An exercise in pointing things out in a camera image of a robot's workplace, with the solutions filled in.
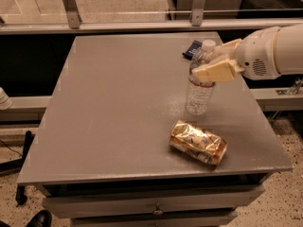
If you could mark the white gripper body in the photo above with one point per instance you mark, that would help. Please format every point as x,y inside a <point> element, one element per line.
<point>257,55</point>

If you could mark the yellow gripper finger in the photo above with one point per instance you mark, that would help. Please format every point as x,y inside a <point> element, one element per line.
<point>221,71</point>
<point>225,49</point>

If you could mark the clear plastic water bottle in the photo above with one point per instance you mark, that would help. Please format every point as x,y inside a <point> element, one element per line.
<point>199,93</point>

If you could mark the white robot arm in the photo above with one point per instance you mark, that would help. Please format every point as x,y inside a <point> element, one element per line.
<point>288,51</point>

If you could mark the dark blue snack packet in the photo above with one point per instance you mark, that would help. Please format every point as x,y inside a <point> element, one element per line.
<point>192,50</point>

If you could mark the grey drawer cabinet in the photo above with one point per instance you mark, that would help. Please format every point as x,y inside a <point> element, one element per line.
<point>170,202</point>

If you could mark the white cylinder at left edge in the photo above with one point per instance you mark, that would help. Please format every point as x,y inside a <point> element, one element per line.
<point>5,101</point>

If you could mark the black chair base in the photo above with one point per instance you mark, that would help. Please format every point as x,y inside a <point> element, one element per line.
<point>16,165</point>

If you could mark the black shoe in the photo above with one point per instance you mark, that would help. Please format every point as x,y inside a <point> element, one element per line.
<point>42,219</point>

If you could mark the metal railing frame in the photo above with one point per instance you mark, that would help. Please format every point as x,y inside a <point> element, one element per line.
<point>103,16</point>

